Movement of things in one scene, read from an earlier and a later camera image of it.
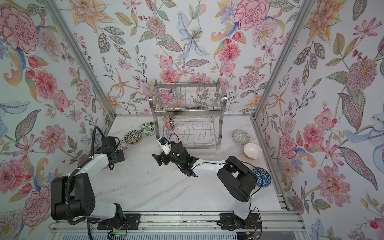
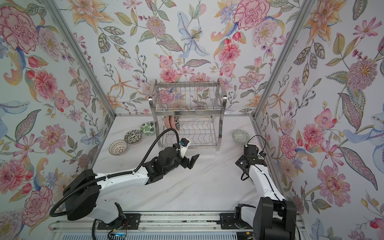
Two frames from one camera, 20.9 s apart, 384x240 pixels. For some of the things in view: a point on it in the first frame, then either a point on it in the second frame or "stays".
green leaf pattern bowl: (148, 128) stays
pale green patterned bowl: (240, 137) stays
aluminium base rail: (192, 222) stays
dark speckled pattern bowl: (133, 137) stays
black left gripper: (120, 155) → (186, 164)
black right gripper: (160, 159) → (241, 161)
